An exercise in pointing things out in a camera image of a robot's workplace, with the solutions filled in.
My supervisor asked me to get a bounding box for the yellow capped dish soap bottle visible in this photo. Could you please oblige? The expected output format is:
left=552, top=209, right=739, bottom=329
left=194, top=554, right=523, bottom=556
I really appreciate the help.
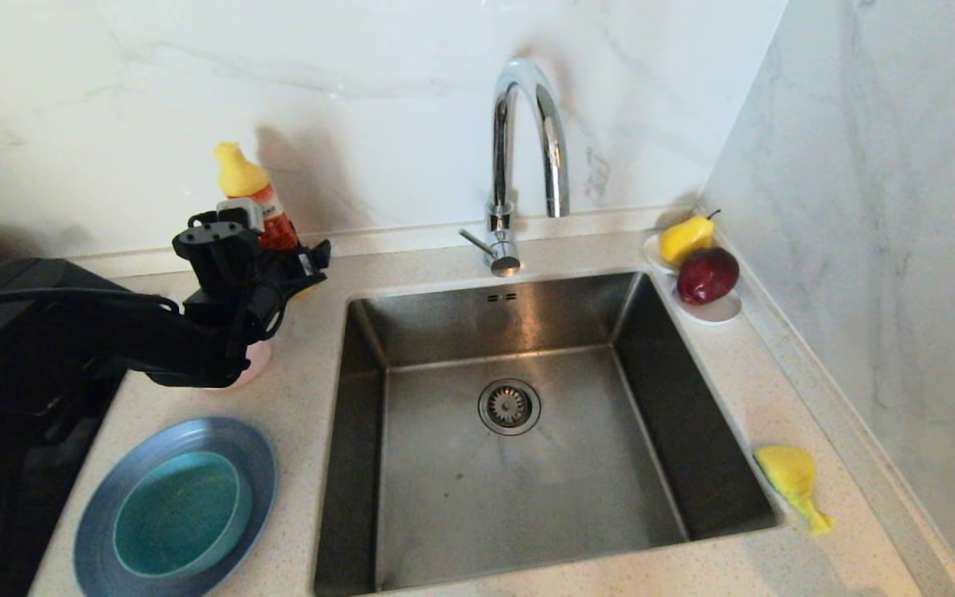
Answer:
left=213, top=142, right=318, bottom=297

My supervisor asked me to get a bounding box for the chrome gooseneck faucet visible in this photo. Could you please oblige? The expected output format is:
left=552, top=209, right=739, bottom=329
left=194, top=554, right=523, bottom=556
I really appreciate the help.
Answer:
left=458, top=58, right=570, bottom=279

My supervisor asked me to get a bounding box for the stainless steel sink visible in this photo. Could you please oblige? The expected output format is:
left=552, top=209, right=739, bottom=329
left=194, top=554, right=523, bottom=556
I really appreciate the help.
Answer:
left=313, top=271, right=781, bottom=596

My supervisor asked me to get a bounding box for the yellow sponge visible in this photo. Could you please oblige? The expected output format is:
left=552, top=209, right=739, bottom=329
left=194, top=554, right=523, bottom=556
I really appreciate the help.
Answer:
left=754, top=445, right=835, bottom=534

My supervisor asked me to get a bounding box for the pink plastic bowl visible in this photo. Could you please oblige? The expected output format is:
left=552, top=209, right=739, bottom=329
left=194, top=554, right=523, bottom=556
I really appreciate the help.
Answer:
left=206, top=338, right=273, bottom=391

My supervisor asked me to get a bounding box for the metal drain strainer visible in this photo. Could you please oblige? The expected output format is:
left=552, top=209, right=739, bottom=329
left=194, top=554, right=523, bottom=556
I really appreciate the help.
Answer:
left=477, top=379, right=542, bottom=437

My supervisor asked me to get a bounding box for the teal bowl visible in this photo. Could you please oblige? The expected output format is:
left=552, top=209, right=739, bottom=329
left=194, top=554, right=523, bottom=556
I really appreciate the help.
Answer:
left=113, top=450, right=253, bottom=579

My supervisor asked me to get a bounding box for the large blue-grey plate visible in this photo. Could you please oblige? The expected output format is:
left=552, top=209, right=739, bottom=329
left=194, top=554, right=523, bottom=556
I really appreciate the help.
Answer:
left=73, top=416, right=279, bottom=597

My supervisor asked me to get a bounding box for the yellow pear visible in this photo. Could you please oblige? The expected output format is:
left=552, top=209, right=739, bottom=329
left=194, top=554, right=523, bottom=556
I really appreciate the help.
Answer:
left=661, top=210, right=720, bottom=268

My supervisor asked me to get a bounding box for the dark red apple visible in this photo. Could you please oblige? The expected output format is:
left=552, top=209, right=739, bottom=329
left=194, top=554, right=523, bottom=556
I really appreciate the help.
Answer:
left=676, top=247, right=740, bottom=306

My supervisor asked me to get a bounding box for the white fruit dish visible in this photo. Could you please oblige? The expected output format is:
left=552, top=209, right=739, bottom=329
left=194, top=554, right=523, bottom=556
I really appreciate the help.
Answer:
left=642, top=235, right=744, bottom=325

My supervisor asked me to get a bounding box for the black left wrist camera bracket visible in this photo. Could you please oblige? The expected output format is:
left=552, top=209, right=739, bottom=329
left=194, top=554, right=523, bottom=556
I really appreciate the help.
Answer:
left=214, top=197, right=267, bottom=235

